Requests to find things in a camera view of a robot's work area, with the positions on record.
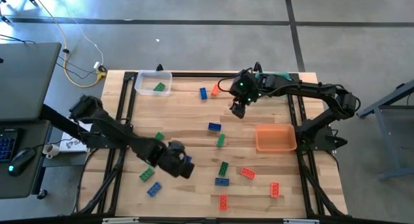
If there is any yellow power cable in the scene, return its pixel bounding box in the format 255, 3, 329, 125
38, 0, 107, 89

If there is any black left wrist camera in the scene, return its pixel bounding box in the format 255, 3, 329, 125
168, 140, 186, 153

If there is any orange plastic bin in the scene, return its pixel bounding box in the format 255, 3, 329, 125
254, 124, 298, 153

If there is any backlit computer keyboard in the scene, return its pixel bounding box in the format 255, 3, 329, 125
0, 128, 17, 164

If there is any teal plastic bin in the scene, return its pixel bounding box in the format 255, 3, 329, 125
254, 71, 292, 82

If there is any dark desk top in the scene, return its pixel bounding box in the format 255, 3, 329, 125
0, 119, 52, 199

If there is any black aluminium table frame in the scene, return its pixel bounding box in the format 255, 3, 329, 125
72, 70, 349, 224

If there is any grey metal table frame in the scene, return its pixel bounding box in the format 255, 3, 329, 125
356, 78, 414, 182

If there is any white thin cable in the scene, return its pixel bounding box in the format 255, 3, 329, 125
66, 13, 105, 69

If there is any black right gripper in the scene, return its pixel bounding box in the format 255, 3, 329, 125
228, 71, 260, 119

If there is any black computer mouse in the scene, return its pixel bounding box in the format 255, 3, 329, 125
7, 148, 37, 177

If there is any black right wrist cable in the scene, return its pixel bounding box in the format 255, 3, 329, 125
217, 67, 253, 93

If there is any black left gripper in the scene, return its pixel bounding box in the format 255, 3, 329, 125
151, 145, 196, 180

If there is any silver frame bracket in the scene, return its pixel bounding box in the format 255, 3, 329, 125
102, 217, 140, 224
283, 218, 320, 224

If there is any white mug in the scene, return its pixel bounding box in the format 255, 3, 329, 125
42, 143, 61, 160

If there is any clear plastic bin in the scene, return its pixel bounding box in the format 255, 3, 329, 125
135, 70, 173, 97

